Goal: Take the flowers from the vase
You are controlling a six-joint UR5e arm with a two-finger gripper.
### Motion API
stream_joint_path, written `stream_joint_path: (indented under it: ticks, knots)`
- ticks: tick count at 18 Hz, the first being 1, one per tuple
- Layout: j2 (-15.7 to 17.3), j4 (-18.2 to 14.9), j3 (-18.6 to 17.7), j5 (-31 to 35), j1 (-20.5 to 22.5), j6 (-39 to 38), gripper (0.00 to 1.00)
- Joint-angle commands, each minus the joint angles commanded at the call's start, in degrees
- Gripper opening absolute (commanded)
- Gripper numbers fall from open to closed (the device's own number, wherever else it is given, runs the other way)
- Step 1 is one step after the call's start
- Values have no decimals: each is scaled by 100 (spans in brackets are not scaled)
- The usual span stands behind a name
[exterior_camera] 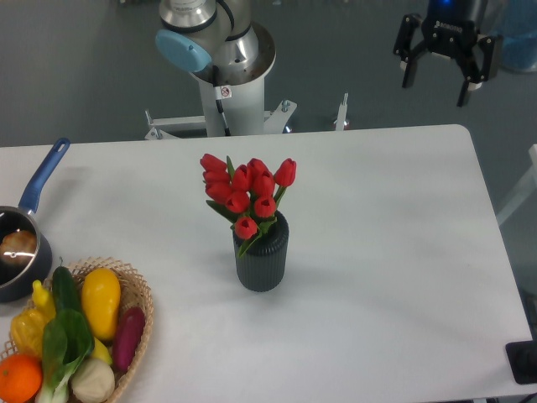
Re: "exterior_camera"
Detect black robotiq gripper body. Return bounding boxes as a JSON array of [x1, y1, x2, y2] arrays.
[[421, 0, 487, 75]]

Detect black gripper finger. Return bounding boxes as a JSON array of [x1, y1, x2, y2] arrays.
[[456, 35, 503, 107], [393, 13, 426, 88]]

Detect red tulip bouquet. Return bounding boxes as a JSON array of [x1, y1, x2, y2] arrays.
[[200, 154, 297, 257]]

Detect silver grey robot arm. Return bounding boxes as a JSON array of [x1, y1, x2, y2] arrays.
[[155, 1, 503, 107]]

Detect dark grey ribbed vase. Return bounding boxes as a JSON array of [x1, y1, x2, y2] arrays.
[[232, 211, 289, 292]]

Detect blue transparent container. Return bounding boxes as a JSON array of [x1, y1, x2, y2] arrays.
[[491, 0, 536, 73]]

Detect black device at table edge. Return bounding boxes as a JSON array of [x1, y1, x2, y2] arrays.
[[505, 340, 536, 385]]

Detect yellow squash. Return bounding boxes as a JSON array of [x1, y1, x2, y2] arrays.
[[81, 267, 121, 343]]

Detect purple eggplant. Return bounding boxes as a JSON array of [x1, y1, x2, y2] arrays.
[[112, 306, 145, 372]]

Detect dark green cucumber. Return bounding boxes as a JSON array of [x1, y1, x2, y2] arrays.
[[52, 265, 83, 314]]

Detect brown bread roll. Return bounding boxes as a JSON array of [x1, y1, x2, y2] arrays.
[[1, 230, 37, 266]]

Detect small yellow pepper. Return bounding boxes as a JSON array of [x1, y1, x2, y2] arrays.
[[32, 280, 55, 321]]

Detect green bok choy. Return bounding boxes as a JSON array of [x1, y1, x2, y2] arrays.
[[36, 309, 94, 402]]

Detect beige garlic bulb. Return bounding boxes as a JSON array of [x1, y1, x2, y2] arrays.
[[71, 359, 115, 403]]

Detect yellow bell pepper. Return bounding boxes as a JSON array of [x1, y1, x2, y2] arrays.
[[10, 308, 50, 359]]

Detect orange fruit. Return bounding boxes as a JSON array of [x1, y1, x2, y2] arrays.
[[1, 353, 43, 403]]

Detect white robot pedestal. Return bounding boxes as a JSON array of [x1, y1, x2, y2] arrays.
[[145, 76, 298, 140]]

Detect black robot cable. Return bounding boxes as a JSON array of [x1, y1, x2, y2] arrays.
[[211, 65, 232, 138]]

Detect blue handled saucepan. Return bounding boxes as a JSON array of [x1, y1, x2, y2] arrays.
[[1, 138, 70, 303]]

